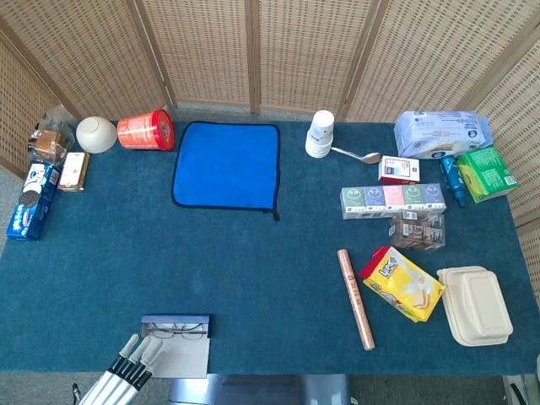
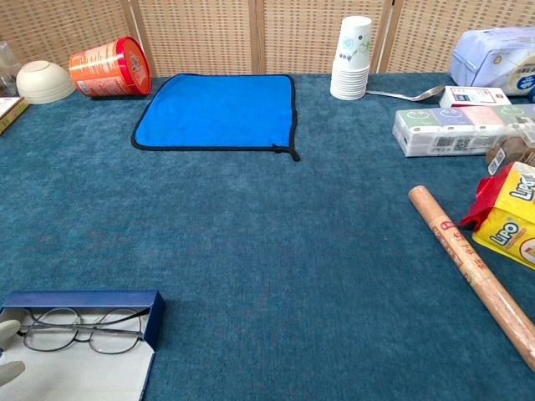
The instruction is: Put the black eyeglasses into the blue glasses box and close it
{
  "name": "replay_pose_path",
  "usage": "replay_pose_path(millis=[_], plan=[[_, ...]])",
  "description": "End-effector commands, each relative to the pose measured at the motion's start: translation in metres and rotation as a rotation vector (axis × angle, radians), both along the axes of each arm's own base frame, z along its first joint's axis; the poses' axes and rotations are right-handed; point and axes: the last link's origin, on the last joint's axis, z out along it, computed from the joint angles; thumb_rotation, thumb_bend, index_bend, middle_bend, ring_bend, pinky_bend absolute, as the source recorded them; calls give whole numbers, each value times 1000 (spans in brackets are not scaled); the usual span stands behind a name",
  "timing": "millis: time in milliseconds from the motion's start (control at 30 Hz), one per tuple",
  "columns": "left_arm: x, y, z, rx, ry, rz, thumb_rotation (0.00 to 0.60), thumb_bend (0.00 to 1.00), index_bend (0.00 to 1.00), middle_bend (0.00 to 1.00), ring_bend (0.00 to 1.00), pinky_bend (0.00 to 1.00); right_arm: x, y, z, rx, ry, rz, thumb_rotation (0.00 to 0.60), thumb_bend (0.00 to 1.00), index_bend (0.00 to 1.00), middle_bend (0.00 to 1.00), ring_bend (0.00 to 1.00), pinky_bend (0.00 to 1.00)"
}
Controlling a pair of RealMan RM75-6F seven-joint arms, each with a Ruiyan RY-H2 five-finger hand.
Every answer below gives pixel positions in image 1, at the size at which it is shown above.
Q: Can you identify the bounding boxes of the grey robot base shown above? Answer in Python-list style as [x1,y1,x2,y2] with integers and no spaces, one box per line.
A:
[167,373,354,405]

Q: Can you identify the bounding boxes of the teal table cloth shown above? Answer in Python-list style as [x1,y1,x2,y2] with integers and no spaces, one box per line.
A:
[0,121,531,376]

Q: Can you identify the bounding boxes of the pastel pocket tissue multipack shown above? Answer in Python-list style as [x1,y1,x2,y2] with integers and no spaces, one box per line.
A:
[339,182,447,221]

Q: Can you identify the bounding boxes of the orange red-lidded can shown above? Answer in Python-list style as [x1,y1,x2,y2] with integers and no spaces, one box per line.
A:
[116,108,176,152]

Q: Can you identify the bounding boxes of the white paper cup stack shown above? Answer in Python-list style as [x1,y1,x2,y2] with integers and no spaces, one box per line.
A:
[305,110,335,159]

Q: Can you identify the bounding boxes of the blue glasses case grey lining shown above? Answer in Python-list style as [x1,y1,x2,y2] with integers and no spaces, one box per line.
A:
[140,313,212,379]

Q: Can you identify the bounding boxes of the brown clear-wrapped pack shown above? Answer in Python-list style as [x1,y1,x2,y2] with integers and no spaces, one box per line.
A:
[388,210,446,251]

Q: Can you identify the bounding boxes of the clear bag with bread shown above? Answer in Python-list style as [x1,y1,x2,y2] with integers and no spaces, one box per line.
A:
[27,105,77,165]

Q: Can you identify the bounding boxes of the beige lunch box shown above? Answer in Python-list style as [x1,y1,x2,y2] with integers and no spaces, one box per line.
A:
[436,265,515,348]

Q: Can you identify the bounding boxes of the wicker folding screen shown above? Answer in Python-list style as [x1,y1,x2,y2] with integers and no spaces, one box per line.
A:
[0,0,540,254]

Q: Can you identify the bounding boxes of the cream bowl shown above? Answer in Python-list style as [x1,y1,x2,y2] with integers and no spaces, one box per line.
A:
[75,116,118,154]

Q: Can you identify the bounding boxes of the blue Oreo cookie box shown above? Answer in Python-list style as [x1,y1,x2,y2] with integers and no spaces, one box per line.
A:
[5,162,61,242]

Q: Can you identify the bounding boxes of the small white red box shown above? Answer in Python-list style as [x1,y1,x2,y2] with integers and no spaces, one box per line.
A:
[377,155,421,186]

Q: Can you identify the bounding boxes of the blue bottle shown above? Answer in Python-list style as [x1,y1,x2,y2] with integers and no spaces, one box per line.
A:
[440,154,467,208]

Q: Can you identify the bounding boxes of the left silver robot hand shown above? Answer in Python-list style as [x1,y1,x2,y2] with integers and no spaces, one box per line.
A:
[71,333,168,405]

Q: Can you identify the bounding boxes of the small brown white box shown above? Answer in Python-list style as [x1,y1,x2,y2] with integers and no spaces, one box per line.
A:
[57,151,90,193]

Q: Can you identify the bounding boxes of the white blue tissue pack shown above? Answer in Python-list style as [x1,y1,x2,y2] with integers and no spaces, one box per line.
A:
[393,110,494,160]

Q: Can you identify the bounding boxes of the yellow Lipo snack bag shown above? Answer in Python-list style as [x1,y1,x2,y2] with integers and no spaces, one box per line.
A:
[359,246,446,324]

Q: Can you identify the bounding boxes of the blue cloth black trim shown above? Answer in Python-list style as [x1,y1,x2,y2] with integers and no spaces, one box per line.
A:
[170,121,282,222]

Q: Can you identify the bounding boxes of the metal spoon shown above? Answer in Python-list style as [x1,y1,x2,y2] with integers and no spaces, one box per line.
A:
[331,146,383,165]

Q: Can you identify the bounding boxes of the black eyeglasses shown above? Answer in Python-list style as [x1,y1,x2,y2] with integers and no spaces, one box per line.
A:
[148,322,209,340]

